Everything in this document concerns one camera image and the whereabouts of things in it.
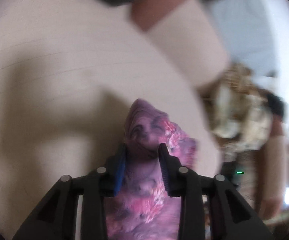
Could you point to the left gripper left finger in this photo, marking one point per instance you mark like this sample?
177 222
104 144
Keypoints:
116 168

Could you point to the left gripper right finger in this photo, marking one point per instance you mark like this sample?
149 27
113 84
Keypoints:
170 171

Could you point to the purple floral long-sleeve shirt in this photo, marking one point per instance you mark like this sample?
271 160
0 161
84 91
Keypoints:
142 209

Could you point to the brown pink headboard cushion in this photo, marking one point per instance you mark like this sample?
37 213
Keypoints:
273 172

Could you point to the beige floral crumpled blanket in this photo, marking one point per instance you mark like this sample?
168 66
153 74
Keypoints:
239 115

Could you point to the dark garment behind blanket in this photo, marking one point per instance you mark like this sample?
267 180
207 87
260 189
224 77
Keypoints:
276 105

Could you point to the pink quilted bed cover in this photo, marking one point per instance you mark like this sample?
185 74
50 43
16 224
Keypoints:
69 72

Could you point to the pink brown bolster cushion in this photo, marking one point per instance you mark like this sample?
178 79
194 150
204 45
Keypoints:
183 31

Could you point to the grey pillow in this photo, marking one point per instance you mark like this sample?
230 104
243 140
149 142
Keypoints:
246 30

